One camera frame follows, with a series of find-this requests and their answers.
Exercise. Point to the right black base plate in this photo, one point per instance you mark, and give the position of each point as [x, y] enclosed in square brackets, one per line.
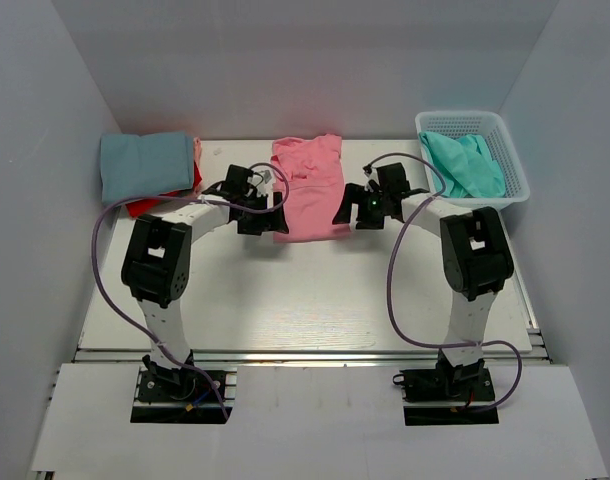
[428, 402]

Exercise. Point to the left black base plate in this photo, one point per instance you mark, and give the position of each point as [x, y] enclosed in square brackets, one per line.
[158, 402]

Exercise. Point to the white plastic basket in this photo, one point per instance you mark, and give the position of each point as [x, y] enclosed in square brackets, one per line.
[490, 126]

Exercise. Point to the folded blue-grey t shirt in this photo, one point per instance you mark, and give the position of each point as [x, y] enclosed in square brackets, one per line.
[148, 165]

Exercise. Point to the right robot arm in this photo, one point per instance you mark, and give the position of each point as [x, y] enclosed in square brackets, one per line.
[476, 258]

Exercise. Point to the folded light pink t shirt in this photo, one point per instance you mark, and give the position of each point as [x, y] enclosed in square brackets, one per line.
[197, 150]

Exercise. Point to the aluminium table rail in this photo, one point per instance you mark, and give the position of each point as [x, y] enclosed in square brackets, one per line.
[342, 358]

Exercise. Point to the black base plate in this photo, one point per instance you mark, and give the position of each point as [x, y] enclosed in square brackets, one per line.
[158, 402]
[428, 402]

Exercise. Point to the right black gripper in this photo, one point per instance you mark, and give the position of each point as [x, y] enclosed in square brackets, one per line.
[361, 210]

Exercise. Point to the folded red t shirt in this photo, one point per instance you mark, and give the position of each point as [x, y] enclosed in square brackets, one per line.
[139, 207]

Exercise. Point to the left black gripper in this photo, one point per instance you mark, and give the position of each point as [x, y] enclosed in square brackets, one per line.
[264, 215]

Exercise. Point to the teal t shirt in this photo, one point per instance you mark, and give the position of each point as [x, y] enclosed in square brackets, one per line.
[466, 166]

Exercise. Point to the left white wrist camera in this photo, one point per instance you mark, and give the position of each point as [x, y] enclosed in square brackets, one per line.
[266, 176]

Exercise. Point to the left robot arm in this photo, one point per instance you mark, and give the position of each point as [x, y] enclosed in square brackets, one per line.
[156, 268]

